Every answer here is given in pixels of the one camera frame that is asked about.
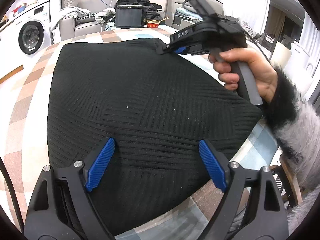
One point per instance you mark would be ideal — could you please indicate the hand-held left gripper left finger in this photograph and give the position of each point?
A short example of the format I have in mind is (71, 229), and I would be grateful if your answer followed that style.
(100, 165)

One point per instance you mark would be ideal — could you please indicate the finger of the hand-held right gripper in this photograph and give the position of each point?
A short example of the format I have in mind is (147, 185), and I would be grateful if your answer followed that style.
(180, 50)

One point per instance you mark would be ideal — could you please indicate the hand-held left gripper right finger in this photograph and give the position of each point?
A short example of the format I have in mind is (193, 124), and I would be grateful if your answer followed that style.
(212, 165)

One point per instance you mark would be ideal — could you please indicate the black knit sweater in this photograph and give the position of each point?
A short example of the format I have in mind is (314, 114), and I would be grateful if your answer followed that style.
(140, 97)

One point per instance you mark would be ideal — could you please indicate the person's right forearm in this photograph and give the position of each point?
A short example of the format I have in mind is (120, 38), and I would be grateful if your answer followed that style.
(295, 125)

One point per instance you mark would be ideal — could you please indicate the black clothes pile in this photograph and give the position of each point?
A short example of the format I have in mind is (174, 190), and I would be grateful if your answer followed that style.
(136, 0)

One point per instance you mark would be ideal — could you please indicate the person's right hand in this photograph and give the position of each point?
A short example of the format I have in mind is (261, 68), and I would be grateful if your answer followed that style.
(262, 75)

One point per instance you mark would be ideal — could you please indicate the light blue pillow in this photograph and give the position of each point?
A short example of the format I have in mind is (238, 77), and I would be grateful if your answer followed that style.
(186, 11)

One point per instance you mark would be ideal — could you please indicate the red bowl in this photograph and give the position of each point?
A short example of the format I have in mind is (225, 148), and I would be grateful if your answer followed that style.
(153, 25)

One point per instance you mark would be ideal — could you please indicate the black countertop oven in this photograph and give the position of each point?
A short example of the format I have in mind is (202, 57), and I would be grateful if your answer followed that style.
(130, 17)

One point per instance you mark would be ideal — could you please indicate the brown curtain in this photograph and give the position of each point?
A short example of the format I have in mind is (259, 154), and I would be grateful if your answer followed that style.
(277, 21)

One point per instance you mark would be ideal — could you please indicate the cream box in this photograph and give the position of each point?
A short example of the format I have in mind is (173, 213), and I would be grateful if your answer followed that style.
(281, 52)

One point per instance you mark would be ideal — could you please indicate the teal covered side table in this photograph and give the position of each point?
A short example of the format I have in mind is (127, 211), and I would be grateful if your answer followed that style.
(110, 27)

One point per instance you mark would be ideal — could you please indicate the wooden chair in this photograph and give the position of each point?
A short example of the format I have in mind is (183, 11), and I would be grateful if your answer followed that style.
(291, 177)

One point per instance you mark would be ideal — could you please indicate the white appliance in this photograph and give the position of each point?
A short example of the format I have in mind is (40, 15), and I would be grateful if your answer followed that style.
(301, 55)

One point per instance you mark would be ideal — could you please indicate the checkered tablecloth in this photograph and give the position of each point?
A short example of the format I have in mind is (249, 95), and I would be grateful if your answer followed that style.
(27, 100)

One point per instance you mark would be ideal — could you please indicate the beige sofa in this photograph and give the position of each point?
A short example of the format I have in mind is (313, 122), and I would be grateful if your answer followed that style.
(85, 28)

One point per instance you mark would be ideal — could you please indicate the houndstooth cushion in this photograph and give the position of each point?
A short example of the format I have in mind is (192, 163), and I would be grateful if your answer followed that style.
(87, 16)

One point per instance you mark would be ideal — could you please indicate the fluffy grey coat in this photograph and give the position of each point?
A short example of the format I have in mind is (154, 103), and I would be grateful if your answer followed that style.
(302, 217)

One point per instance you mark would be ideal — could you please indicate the grey garment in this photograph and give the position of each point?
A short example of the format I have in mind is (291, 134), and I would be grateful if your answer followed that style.
(66, 13)

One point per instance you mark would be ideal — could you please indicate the white washing machine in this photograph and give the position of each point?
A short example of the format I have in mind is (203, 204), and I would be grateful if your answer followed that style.
(30, 38)

